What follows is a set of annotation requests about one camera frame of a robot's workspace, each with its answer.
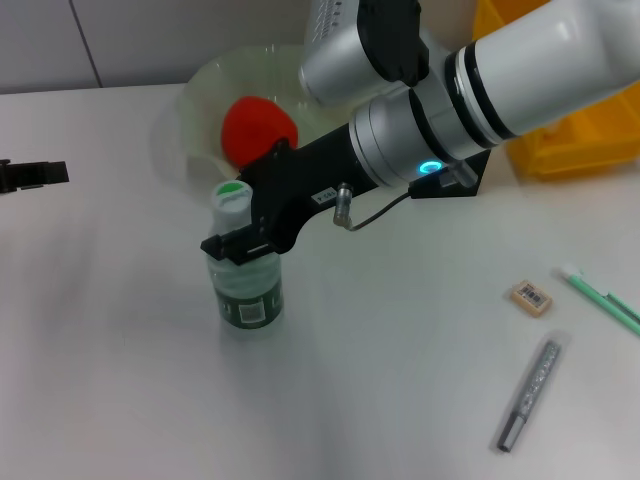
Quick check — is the black mesh pen holder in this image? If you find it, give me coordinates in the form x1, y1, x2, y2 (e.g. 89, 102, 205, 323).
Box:
408, 147, 494, 200

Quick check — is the green pen white tip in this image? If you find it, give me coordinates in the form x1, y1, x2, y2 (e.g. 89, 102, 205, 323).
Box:
553, 263, 640, 337

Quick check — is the orange-red round fruit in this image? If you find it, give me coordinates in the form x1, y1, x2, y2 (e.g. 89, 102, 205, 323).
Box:
221, 95, 300, 171

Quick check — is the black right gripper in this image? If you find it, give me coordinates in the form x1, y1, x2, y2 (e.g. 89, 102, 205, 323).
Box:
200, 124, 365, 266

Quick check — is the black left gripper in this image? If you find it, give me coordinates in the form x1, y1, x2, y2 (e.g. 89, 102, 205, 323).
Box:
0, 158, 70, 195

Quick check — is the grey pen in clear sleeve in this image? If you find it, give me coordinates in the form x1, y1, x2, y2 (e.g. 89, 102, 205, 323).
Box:
496, 329, 573, 454

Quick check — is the beige eraser with barcode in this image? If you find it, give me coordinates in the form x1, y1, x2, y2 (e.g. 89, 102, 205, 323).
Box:
510, 279, 555, 317

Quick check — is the clear water bottle green label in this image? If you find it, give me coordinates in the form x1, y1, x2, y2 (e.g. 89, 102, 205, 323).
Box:
207, 180, 287, 342

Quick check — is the pale green glass fruit bowl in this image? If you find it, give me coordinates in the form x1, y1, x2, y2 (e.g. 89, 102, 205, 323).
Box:
178, 43, 351, 201

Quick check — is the right arm grey connector cable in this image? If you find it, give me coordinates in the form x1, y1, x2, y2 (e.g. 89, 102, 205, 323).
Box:
333, 167, 479, 234

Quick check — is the yellow plastic bin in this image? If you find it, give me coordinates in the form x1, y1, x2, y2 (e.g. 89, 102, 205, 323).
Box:
472, 0, 640, 181

